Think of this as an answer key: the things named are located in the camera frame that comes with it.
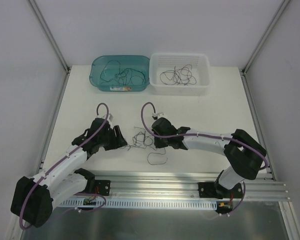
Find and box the black purple cable bundle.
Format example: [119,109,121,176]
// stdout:
[126,126,168,166]

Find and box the thin purple cable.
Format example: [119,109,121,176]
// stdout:
[171,64,188,86]

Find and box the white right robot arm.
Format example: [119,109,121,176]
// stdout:
[151,117,268,199]

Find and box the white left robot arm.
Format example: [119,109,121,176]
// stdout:
[10,117,128,228]

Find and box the teal plastic basin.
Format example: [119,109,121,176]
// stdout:
[89,55,150,92]

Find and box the white perforated plastic basket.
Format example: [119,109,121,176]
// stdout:
[149,52,212,96]

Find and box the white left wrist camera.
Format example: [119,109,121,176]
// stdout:
[102,113,113,125]

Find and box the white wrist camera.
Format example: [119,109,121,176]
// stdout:
[152,112,166,121]
[102,113,113,125]

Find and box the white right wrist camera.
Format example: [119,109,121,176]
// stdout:
[152,112,166,121]

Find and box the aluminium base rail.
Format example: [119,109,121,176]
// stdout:
[93,170,292,202]

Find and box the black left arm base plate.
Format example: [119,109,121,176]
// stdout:
[86,179,111,196]

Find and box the white slotted cable duct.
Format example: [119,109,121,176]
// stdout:
[59,197,217,211]

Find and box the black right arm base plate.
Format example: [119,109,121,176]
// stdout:
[197,182,243,200]

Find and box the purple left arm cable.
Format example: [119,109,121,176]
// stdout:
[19,102,110,230]

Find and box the aluminium frame post left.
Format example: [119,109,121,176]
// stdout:
[26,0,71,73]

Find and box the aluminium frame post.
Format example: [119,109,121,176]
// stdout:
[241,0,291,76]
[26,0,71,73]

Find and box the aluminium frame post right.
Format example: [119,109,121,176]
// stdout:
[241,0,291,76]

